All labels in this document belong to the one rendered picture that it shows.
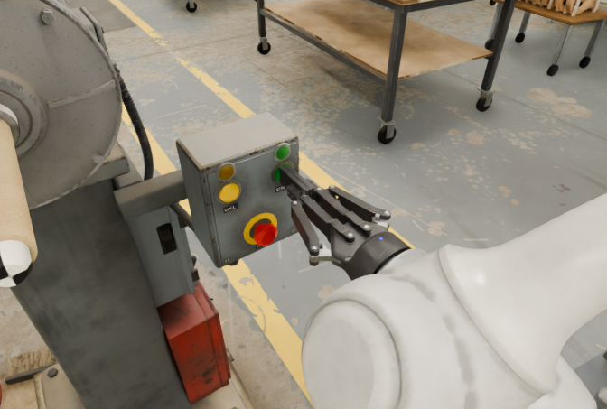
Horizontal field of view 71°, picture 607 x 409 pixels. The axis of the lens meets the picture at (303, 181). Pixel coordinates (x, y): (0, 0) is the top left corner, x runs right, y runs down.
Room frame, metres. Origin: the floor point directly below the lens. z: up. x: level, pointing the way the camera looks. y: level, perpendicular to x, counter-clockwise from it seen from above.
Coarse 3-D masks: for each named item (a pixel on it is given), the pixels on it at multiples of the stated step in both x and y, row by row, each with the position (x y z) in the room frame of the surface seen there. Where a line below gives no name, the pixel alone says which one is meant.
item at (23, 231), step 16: (0, 128) 0.32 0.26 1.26; (0, 144) 0.29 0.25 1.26; (0, 160) 0.27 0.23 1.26; (16, 160) 0.29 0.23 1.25; (0, 176) 0.25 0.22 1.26; (16, 176) 0.26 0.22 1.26; (0, 192) 0.23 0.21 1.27; (16, 192) 0.23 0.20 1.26; (0, 208) 0.21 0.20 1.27; (16, 208) 0.22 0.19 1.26; (0, 224) 0.19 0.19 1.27; (16, 224) 0.20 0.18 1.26; (0, 240) 0.18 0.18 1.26; (16, 240) 0.19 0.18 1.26; (32, 240) 0.19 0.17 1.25; (32, 256) 0.19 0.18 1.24
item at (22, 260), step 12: (12, 240) 0.19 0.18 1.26; (0, 252) 0.17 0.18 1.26; (12, 252) 0.18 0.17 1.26; (24, 252) 0.18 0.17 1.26; (0, 264) 0.17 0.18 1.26; (12, 264) 0.17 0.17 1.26; (24, 264) 0.17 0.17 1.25; (0, 276) 0.16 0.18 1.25; (12, 276) 0.17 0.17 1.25; (24, 276) 0.17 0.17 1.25
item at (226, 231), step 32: (224, 128) 0.57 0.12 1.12; (256, 128) 0.57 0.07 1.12; (288, 128) 0.57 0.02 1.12; (192, 160) 0.48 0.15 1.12; (224, 160) 0.48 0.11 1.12; (256, 160) 0.50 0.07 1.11; (288, 160) 0.53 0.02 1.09; (192, 192) 0.50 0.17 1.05; (256, 192) 0.50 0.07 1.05; (192, 224) 0.56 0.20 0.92; (224, 224) 0.47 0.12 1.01; (256, 224) 0.49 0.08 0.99; (288, 224) 0.53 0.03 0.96; (224, 256) 0.46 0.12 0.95
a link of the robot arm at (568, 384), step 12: (564, 360) 0.19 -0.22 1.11; (564, 372) 0.18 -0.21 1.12; (564, 384) 0.17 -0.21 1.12; (576, 384) 0.17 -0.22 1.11; (552, 396) 0.16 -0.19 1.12; (564, 396) 0.16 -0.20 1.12; (576, 396) 0.16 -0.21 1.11; (588, 396) 0.17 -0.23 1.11; (528, 408) 0.16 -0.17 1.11; (540, 408) 0.15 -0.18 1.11; (552, 408) 0.15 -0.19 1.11; (564, 408) 0.15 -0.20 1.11; (576, 408) 0.15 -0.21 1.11; (588, 408) 0.16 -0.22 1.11
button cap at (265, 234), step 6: (258, 228) 0.48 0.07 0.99; (264, 228) 0.48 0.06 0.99; (270, 228) 0.48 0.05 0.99; (276, 228) 0.49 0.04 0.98; (258, 234) 0.47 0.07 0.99; (264, 234) 0.47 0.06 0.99; (270, 234) 0.48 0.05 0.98; (276, 234) 0.49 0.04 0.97; (258, 240) 0.47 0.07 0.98; (264, 240) 0.47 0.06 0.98; (270, 240) 0.48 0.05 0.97
